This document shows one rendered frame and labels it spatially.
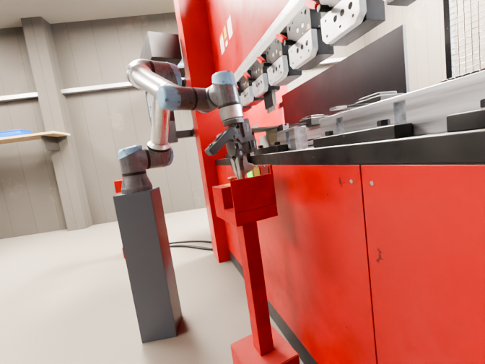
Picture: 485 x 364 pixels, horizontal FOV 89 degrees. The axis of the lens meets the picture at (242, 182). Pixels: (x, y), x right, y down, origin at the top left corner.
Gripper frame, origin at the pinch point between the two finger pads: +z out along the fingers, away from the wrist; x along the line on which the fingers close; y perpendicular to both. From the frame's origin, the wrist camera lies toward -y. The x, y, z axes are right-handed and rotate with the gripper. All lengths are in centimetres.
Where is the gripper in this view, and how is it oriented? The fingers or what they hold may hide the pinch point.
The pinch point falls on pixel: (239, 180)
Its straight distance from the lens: 84.0
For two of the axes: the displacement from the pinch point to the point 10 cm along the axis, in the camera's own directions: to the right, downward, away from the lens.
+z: 2.2, 9.7, 1.4
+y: 8.8, -2.6, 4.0
